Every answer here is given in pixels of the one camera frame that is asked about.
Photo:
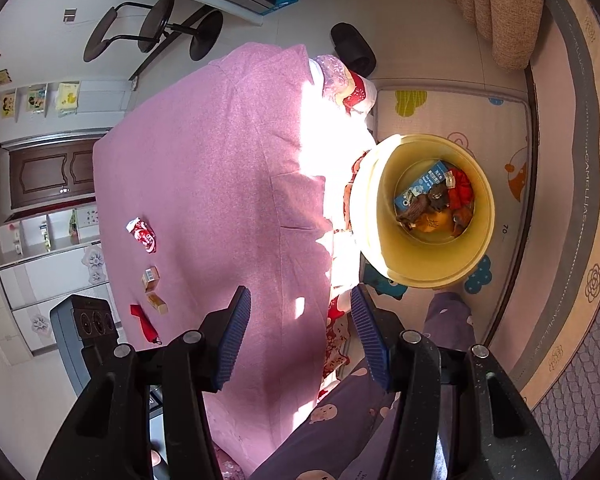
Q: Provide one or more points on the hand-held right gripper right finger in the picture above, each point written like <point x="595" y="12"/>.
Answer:
<point x="372" y="342"/>

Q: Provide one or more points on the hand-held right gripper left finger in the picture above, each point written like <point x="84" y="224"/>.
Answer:
<point x="230" y="342"/>

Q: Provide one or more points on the brown sock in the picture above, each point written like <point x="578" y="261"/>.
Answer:
<point x="414" y="211"/>

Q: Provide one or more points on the yellow bin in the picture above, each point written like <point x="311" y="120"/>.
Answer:
<point x="375" y="200"/>

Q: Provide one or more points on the blue carton box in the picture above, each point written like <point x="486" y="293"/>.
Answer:
<point x="420" y="185"/>

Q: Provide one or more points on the person's left hand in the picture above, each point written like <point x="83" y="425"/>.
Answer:
<point x="156" y="461"/>

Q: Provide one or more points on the red pouch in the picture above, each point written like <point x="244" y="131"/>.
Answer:
<point x="145" y="327"/>

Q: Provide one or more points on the white wardrobe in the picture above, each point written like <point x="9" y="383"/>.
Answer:
<point x="40" y="280"/>

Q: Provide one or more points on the purple pajama legs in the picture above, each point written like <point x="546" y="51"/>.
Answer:
<point x="360" y="410"/>

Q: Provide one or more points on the plain gold box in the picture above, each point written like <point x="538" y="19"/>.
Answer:
<point x="157" y="302"/>

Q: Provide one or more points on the gold box with dark label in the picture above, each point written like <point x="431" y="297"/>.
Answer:
<point x="150" y="279"/>

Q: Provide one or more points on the red and white snack wrapper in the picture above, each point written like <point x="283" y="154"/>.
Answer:
<point x="142" y="232"/>

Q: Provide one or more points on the pink tablecloth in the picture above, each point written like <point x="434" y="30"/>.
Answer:
<point x="220" y="185"/>

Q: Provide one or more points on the brown wooden door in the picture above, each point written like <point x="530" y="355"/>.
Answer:
<point x="50" y="172"/>

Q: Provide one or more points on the white cabinet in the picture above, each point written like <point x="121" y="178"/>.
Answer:
<point x="55" y="127"/>

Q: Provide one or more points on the yellow picture book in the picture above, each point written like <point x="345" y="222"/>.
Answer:
<point x="68" y="97"/>

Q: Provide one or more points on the grey and beige flower rug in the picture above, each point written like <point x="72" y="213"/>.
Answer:
<point x="580" y="210"/>

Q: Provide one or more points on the cartoon play mat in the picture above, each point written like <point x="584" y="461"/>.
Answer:
<point x="500" y="125"/>

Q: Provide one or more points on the black slipper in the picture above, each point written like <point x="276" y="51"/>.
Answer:
<point x="354" y="49"/>

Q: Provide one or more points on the black swivel stool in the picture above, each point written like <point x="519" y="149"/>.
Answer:
<point x="160" y="22"/>

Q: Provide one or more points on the beige curtain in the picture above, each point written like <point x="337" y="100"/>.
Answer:
<point x="500" y="10"/>

